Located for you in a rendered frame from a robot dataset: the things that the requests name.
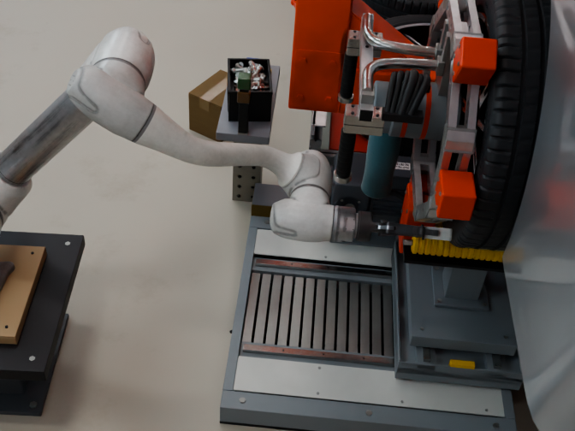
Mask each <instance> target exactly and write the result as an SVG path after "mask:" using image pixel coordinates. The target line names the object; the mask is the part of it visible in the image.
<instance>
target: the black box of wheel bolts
mask: <svg viewBox="0 0 575 431"><path fill-rule="evenodd" d="M239 72H242V73H251V74H252V86H251V88H252V97H251V102H250V103H249V121H270V117H271V103H272V95H273V88H272V79H271V71H270V59H258V58H228V121H239V103H237V92H238V76H239Z"/></svg>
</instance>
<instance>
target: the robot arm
mask: <svg viewBox="0 0 575 431"><path fill-rule="evenodd" d="M154 66H155V52H154V49H153V46H152V43H151V41H150V40H149V39H148V38H147V37H146V36H145V35H144V34H143V33H142V32H141V31H140V30H138V29H136V28H134V27H119V28H117V29H115V30H113V31H111V32H109V33H107V34H106V35H105V36H104V38H103V40H102V41H101V42H100V43H99V44H98V45H97V46H96V48H95V49H94V50H93V52H92V53H91V55H89V57H87V59H86V60H85V62H84V63H83V64H82V65H81V67H80V68H78V69H76V70H75V71H74V73H73V74H72V76H71V78H70V80H69V82H68V86H67V90H66V91H64V92H63V93H62V94H61V95H60V96H59V97H58V98H57V99H56V100H55V101H54V102H53V103H52V104H51V105H50V106H49V107H48V108H47V109H46V110H45V111H44V112H43V113H42V114H41V115H40V116H39V117H38V118H37V119H35V120H34V121H33V122H32V123H31V124H30V125H29V126H28V127H27V128H26V129H25V130H24V131H23V132H22V133H21V134H20V135H19V136H18V137H17V138H16V139H15V140H14V141H13V142H12V143H11V144H10V145H9V146H8V147H6V148H5V149H4V150H3V151H0V233H1V229H2V227H3V224H4V223H5V222H6V221H7V219H8V217H9V216H10V215H11V214H12V213H13V212H14V211H15V209H16V208H17V206H18V205H19V204H20V203H21V201H22V200H23V199H24V198H25V197H26V196H27V194H28V193H29V192H30V191H31V189H32V184H33V182H32V177H33V176H34V175H35V174H36V173H37V172H38V171H39V170H40V169H41V168H42V167H43V166H44V165H46V164H47V163H48V162H49V161H50V160H51V159H52V158H53V157H54V156H56V155H57V154H58V153H59V152H60V151H61V150H62V149H63V148H64V147H66V146H67V145H68V144H69V143H70V142H71V141H72V140H73V139H75V138H76V137H77V136H78V135H79V134H80V133H81V132H82V131H83V130H84V129H86V128H87V127H88V126H89V125H90V124H91V123H92V122H93V121H94V122H96V123H97V124H98V125H99V126H101V127H103V128H105V129H107V130H108V131H110V132H112V133H113V134H115V135H118V136H120V137H123V138H125V139H127V140H129V141H132V142H134V143H135V144H137V145H142V146H144V147H147V148H150V149H153V150H155V151H158V152H161V153H163V154H165V155H168V156H171V157H173V158H175V159H178V160H181V161H183V162H188V163H191V164H194V165H199V166H206V167H232V166H260V167H264V168H267V169H268V170H270V171H271V172H273V173H274V174H275V175H276V177H277V179H278V185H279V186H280V187H281V188H282V189H283V190H284V191H285V193H286V194H287V195H288V197H289V198H284V199H282V200H280V201H277V202H275V203H273V204H272V208H271V212H270V227H271V230H272V232H273V233H274V234H276V235H278V236H281V237H283V238H286V239H291V240H297V241H302V242H316V243H318V242H323V241H333V242H342V241H343V242H345V241H346V242H350V243H352V242H353V239H355V240H356V241H364V242H369V241H370V238H371V232H373V233H378V235H377V236H396V235H399V236H410V237H416V238H418V237H419V238H422V240H424V239H439V240H447V241H451V240H452V233H453V229H452V228H443V227H426V226H424V225H423V224H421V226H413V225H406V224H398V223H397V222H392V221H386V220H380V221H379V222H373V214H372V213H371V212H369V211H358V213H356V209H355V208H354V207H345V206H339V205H330V203H329V199H330V196H331V192H332V172H331V167H330V165H329V161H328V159H327V158H326V156H325V155H324V154H323V153H321V152H320V151H316V150H307V151H302V152H296V153H294V154H288V153H286V152H283V151H280V150H277V149H276V148H272V147H269V146H266V145H254V144H241V143H227V142H215V141H208V140H204V139H199V138H197V137H195V136H193V135H191V134H190V133H188V132H187V131H186V130H184V129H183V128H182V127H180V126H179V125H178V124H177V123H176V122H174V121H173V120H172V119H171V118H170V117H168V116H167V115H166V114H165V113H164V112H163V111H162V110H161V109H160V108H158V107H157V106H156V105H155V104H154V103H153V102H151V101H150V100H149V99H147V98H146V97H145V91H146V89H147V88H148V85H149V84H150V82H151V77H152V74H153V70H154ZM14 270H15V265H14V264H13V263H12V262H0V292H1V290H2V288H3V286H4V284H5V282H6V280H7V279H8V277H9V275H10V274H11V273H12V272H13V271H14Z"/></svg>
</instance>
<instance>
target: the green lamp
mask: <svg viewBox="0 0 575 431"><path fill-rule="evenodd" d="M251 86H252V74H251V73H242V72H239V76H238V89H241V90H251Z"/></svg>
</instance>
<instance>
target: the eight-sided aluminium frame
mask: <svg viewBox="0 0 575 431"><path fill-rule="evenodd" d="M445 19H448V30H449V33H450V60H451V64H450V74H449V83H448V102H447V112H446V121H445V125H444V131H443V136H442V148H441V152H440V156H439V159H438V163H437V167H436V142H437V140H429V141H428V150H427V153H421V144H422V139H413V147H412V156H411V169H410V175H411V176H412V199H413V212H412V215H413V218H414V221H419V222H428V223H436V224H440V222H444V221H452V220H453V219H444V218H438V217H437V216H436V199H435V195H434V191H435V189H436V183H437V178H438V175H439V172H440V170H441V169H446V170H448V167H449V163H450V160H451V156H452V153H459V156H458V160H457V162H456V166H455V170H454V171H463V172H466V171H467V169H468V165H469V161H470V159H471V155H472V154H473V151H474V146H475V141H476V136H477V129H476V123H477V104H478V94H479V86H478V85H468V86H467V95H466V106H465V124H464V125H457V116H458V106H459V87H460V83H453V75H452V73H453V54H454V52H455V51H456V49H457V47H458V45H459V42H460V40H461V39H462V38H463V37H474V38H483V33H482V32H481V28H480V24H479V19H478V15H477V7H476V0H443V1H442V3H441V5H440V7H439V9H438V10H437V11H436V14H435V15H433V17H432V20H431V23H430V34H429V39H428V44H427V46H431V47H436V42H437V39H438V38H441V36H442V29H443V25H444V21H445ZM462 21H465V22H466V23H467V27H468V32H463V30H462V25H461V22H462ZM421 174H427V190H428V201H427V202H425V203H423V193H422V181H421Z"/></svg>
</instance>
